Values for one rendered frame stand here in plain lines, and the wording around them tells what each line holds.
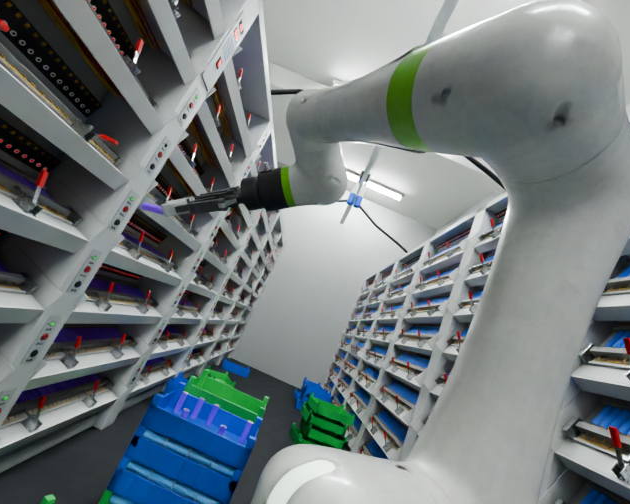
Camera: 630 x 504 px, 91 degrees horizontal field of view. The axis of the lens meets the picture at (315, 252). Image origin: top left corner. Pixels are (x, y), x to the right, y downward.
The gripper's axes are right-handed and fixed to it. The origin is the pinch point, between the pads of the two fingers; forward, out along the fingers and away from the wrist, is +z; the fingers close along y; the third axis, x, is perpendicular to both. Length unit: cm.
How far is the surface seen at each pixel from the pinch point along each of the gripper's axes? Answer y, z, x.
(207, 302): -105, 65, 91
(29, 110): 12.5, 12.6, -23.8
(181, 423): 16, 13, 53
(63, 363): 3, 53, 40
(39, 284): 7.7, 37.6, 10.9
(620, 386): 18, -92, 52
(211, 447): 19, 6, 60
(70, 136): 5.1, 13.8, -19.0
